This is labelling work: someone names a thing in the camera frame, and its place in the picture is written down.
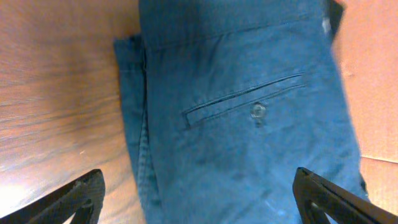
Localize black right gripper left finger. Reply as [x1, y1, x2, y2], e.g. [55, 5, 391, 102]
[1, 169, 105, 224]

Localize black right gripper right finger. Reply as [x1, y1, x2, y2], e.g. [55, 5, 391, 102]
[293, 167, 397, 224]

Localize blue shorts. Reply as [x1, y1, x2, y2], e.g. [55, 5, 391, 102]
[114, 0, 368, 224]

